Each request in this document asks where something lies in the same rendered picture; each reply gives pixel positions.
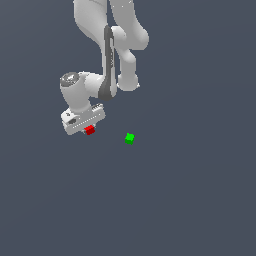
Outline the green cube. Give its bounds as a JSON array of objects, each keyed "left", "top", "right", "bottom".
[{"left": 124, "top": 132, "right": 136, "bottom": 146}]

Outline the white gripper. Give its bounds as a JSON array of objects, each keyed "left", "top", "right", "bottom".
[{"left": 60, "top": 102, "right": 107, "bottom": 136}]

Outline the red cube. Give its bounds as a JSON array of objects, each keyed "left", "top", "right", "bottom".
[{"left": 84, "top": 125, "right": 96, "bottom": 136}]

